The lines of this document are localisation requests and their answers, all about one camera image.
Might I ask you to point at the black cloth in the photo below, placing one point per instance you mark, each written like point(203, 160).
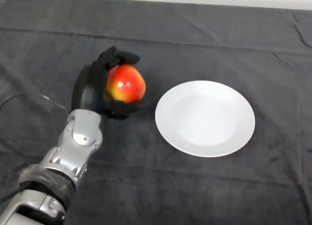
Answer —
point(195, 40)

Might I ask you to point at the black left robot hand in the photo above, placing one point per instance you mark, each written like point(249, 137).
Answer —
point(91, 88)

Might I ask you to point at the white round plate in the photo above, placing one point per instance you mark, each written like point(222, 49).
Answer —
point(204, 120)

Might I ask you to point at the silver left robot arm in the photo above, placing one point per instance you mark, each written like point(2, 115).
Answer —
point(65, 156)

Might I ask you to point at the red yellow apple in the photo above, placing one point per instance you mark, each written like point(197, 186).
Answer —
point(126, 85)

